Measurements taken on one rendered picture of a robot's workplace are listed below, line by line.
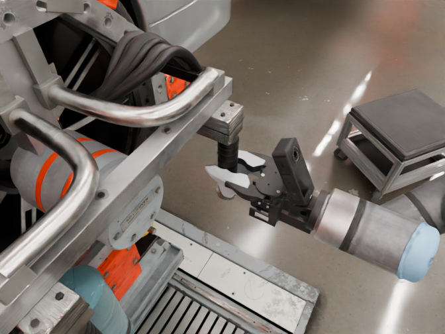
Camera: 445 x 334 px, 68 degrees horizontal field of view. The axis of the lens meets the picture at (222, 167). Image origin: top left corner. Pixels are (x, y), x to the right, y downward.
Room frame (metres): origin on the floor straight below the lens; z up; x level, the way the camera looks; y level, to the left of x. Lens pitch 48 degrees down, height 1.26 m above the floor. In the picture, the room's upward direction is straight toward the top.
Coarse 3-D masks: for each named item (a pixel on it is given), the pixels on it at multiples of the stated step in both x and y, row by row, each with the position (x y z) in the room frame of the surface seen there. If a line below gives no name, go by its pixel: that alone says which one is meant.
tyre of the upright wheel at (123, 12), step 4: (120, 4) 0.64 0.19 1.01; (116, 8) 0.62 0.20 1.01; (120, 8) 0.63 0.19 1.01; (124, 8) 0.65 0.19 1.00; (116, 12) 0.62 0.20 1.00; (120, 12) 0.63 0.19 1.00; (124, 12) 0.64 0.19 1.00; (124, 16) 0.63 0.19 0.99; (128, 16) 0.65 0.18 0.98; (128, 20) 0.64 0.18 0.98; (132, 92) 0.62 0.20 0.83; (136, 128) 0.60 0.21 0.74; (140, 128) 0.61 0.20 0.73; (136, 132) 0.60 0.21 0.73; (132, 136) 0.59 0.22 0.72; (136, 136) 0.59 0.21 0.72; (132, 140) 0.58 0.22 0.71; (136, 140) 0.59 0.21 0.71; (132, 144) 0.58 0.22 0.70; (132, 148) 0.57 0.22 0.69
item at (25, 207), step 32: (64, 32) 0.63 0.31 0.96; (64, 64) 0.69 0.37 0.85; (96, 64) 0.63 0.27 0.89; (128, 96) 0.60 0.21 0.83; (0, 128) 0.39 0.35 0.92; (64, 128) 0.48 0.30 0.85; (96, 128) 0.62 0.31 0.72; (128, 128) 0.58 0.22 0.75; (0, 160) 0.40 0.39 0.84; (0, 192) 0.34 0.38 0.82; (0, 224) 0.40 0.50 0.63; (32, 224) 0.35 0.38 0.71
